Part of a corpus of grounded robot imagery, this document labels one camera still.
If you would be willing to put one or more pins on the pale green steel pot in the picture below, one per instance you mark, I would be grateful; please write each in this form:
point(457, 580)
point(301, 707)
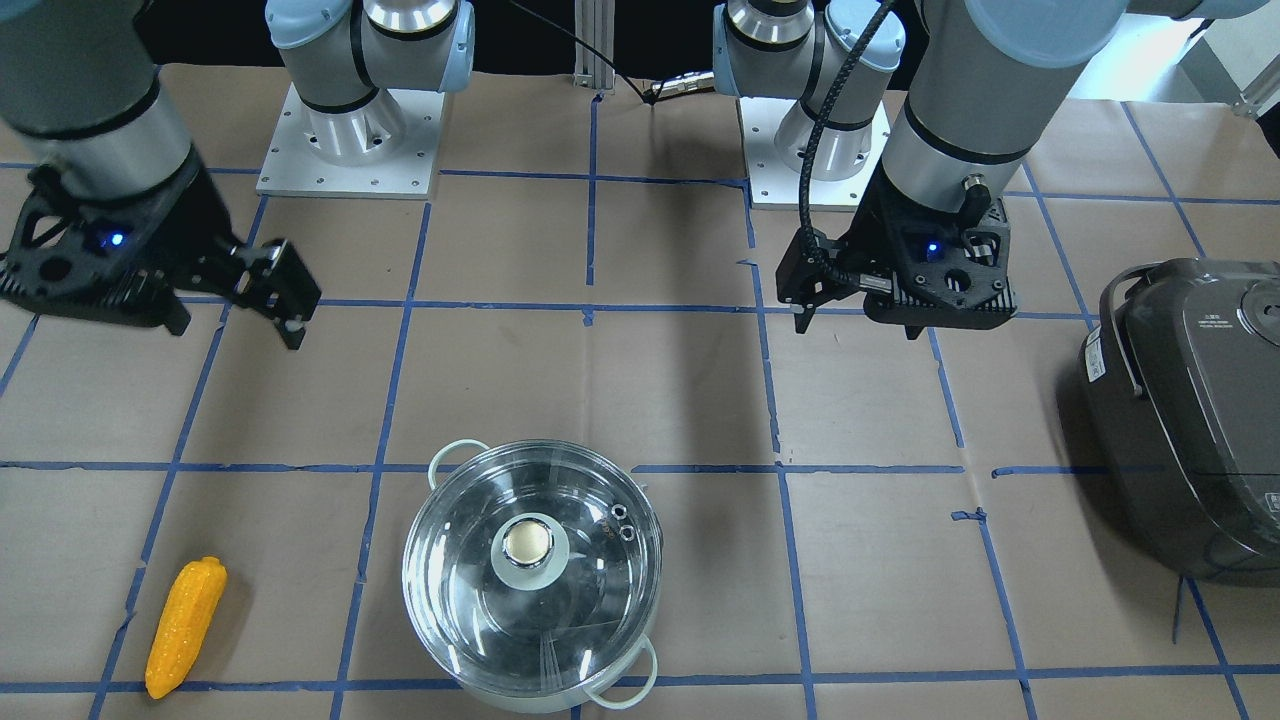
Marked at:
point(540, 660)

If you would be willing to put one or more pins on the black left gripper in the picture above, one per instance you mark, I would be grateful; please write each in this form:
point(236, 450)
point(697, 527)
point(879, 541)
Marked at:
point(868, 237)

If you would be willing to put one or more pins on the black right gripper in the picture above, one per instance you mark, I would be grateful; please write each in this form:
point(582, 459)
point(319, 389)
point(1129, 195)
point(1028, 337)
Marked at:
point(186, 218)

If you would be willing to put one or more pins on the dark grey rice cooker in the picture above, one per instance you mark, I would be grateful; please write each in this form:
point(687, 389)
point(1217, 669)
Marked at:
point(1181, 377)

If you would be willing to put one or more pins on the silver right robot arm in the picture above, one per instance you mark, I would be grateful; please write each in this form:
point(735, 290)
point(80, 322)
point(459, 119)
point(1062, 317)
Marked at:
point(81, 91)

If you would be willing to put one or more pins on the brown paper table cover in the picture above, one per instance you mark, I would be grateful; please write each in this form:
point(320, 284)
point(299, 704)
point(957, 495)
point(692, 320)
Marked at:
point(857, 525)

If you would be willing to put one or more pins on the glass pot lid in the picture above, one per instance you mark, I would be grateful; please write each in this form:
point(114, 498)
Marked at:
point(532, 565)

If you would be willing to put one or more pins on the aluminium frame post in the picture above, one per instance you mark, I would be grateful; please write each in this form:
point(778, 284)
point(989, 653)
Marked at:
point(593, 24)

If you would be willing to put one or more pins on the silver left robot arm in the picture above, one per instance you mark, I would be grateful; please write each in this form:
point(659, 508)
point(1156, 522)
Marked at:
point(992, 75)

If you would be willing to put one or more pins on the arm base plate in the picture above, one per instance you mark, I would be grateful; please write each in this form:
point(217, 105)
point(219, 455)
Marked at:
point(386, 150)
point(774, 134)

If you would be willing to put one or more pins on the yellow toy corn cob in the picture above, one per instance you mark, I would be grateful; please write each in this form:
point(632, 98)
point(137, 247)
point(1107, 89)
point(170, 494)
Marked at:
point(182, 628)

